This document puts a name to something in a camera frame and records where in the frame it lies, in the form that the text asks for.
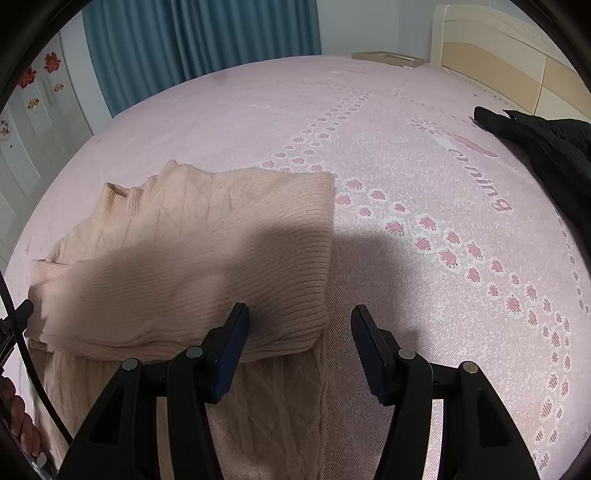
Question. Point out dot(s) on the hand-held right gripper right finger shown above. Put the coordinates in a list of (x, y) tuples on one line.
[(369, 356)]

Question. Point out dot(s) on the white wardrobe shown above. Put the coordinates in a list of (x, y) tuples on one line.
[(55, 120)]

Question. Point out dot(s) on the red flower sticker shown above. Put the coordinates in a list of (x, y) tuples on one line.
[(52, 60), (26, 77)]

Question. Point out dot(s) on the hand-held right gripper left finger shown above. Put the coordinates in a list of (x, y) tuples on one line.
[(231, 351)]

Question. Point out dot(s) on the pink printed bed sheet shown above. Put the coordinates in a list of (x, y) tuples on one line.
[(392, 138)]

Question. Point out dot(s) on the blue curtain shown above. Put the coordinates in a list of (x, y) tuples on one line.
[(184, 37)]

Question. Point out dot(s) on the person's left hand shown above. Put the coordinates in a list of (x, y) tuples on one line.
[(18, 415)]

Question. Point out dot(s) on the beige knit sweater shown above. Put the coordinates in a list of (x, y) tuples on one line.
[(184, 230)]

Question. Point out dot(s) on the cream wooden headboard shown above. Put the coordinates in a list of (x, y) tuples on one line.
[(485, 55)]

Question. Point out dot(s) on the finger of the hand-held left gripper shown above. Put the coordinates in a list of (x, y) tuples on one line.
[(24, 309)]

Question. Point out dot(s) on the black jacket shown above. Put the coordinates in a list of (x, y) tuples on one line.
[(554, 147)]

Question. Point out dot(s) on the flat cardboard box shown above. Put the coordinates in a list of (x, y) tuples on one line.
[(383, 57)]

